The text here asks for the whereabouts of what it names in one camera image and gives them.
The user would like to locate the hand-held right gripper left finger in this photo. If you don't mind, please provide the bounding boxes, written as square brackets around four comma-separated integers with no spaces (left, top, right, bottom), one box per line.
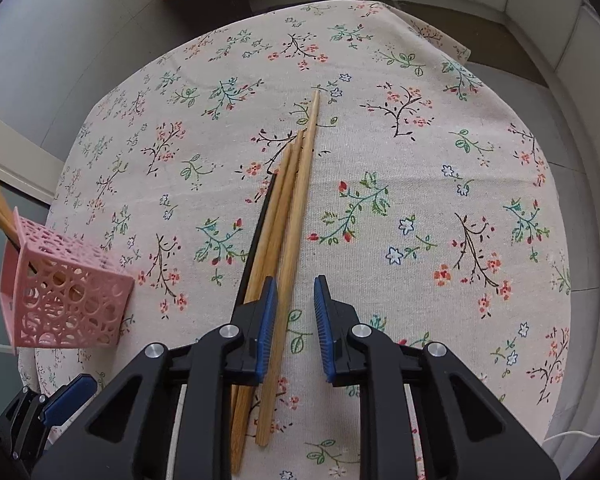
[30,275,279,480]

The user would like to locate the pink perforated utensil holder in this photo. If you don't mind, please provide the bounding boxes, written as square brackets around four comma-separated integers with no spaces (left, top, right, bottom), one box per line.
[0,206,136,351]

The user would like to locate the floral tablecloth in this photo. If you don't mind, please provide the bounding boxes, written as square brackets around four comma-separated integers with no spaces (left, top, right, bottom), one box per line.
[17,0,573,480]

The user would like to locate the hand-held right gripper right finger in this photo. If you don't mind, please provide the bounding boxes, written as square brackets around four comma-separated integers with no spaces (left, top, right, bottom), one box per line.
[313,274,563,480]

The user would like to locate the white cable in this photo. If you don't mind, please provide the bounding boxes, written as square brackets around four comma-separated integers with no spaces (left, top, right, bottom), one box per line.
[542,429,600,448]

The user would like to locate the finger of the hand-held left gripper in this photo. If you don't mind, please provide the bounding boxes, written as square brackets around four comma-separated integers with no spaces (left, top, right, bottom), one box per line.
[40,374,99,428]

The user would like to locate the pale wooden chopstick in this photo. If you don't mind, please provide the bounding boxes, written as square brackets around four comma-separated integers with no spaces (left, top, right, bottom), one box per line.
[229,146,295,479]
[240,131,305,441]
[255,89,322,447]

